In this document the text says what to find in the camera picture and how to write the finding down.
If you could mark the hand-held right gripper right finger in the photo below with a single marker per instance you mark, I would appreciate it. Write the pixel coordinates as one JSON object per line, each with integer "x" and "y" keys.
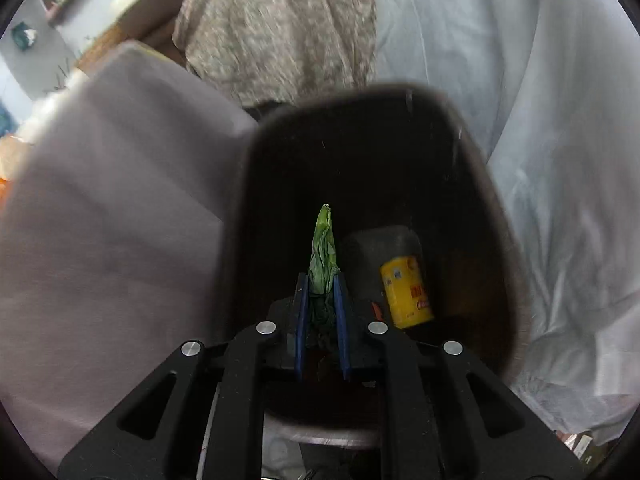
{"x": 342, "y": 320}

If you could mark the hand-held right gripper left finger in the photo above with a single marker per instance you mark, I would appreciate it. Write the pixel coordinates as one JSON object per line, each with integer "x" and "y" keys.
{"x": 301, "y": 320}

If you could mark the green wrapper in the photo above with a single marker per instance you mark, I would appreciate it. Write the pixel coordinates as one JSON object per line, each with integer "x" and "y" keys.
{"x": 322, "y": 255}

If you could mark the brown plastic trash bin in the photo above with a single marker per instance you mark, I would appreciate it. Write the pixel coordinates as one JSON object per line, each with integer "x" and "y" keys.
{"x": 375, "y": 160}

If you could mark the pink tablecloth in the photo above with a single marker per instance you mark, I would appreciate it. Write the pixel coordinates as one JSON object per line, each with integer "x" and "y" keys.
{"x": 100, "y": 210}

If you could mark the floral patterned cloth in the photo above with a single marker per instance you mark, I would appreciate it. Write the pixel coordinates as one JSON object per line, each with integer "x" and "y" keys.
{"x": 280, "y": 25}

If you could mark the teal wall holder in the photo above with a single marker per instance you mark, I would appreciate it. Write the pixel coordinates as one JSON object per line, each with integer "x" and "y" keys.
{"x": 22, "y": 35}

